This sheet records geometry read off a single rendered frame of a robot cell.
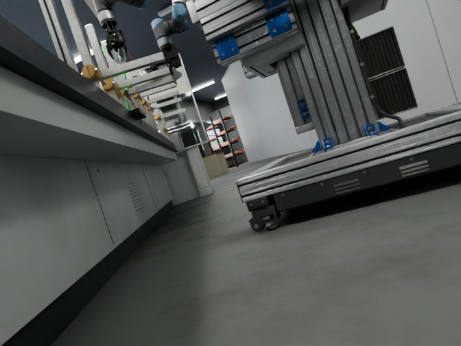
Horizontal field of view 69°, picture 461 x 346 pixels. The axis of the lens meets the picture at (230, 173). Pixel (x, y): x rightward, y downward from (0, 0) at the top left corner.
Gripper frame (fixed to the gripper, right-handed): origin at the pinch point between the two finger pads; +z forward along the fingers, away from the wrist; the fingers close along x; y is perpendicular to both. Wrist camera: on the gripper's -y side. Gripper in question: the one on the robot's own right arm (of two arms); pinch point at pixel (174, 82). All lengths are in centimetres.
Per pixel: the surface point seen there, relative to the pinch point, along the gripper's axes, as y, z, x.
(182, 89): 5, -50, 222
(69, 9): -28, -24, -56
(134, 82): -17.9, 0.8, -26.5
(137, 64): -11, 3, -52
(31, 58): -25, 18, -117
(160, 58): -2, 3, -52
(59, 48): -29, 1, -82
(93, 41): -28.4, -21.0, -30.8
